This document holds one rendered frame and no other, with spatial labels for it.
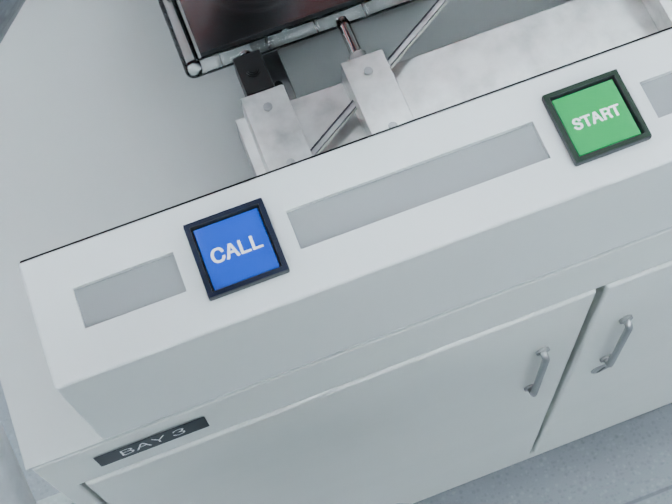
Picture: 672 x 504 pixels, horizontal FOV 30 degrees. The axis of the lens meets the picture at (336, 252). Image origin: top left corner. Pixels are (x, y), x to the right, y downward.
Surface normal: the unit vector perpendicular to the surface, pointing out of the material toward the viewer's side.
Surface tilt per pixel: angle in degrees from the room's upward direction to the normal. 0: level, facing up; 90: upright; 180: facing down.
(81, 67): 0
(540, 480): 0
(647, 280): 90
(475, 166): 0
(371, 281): 90
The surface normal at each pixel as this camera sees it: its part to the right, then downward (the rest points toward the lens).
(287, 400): 0.35, 0.86
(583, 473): -0.05, -0.37
